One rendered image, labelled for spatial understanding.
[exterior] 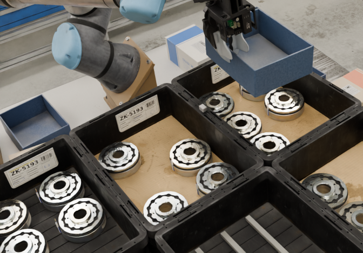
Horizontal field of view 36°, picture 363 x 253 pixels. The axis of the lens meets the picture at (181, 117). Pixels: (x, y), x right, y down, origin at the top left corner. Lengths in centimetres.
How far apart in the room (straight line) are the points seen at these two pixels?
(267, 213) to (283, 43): 38
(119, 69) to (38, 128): 35
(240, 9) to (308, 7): 252
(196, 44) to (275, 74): 72
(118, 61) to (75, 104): 30
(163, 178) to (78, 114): 54
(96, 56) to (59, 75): 171
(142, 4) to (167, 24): 255
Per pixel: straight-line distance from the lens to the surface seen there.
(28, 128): 181
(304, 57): 119
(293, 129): 144
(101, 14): 160
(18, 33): 319
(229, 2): 104
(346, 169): 135
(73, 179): 136
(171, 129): 147
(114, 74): 162
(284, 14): 351
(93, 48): 157
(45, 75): 331
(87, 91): 189
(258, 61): 126
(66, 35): 157
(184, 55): 183
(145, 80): 163
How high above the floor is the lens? 181
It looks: 40 degrees down
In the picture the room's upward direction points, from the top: 9 degrees counter-clockwise
